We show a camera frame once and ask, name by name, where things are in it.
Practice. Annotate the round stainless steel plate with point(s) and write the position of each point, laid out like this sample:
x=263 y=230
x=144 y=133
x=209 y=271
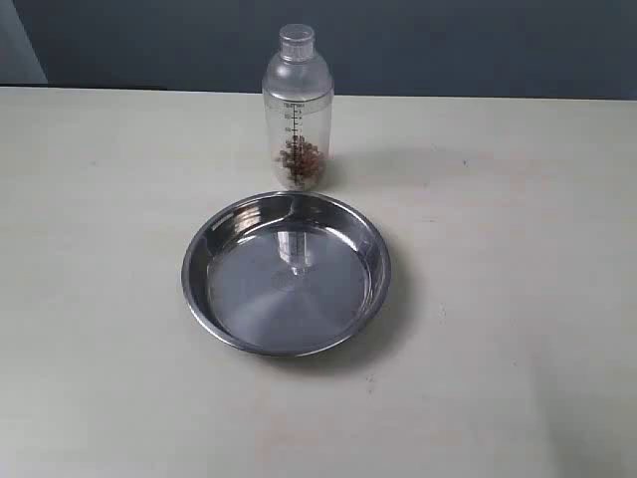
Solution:
x=286 y=274

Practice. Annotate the clear plastic shaker bottle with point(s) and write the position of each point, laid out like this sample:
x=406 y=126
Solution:
x=298 y=91

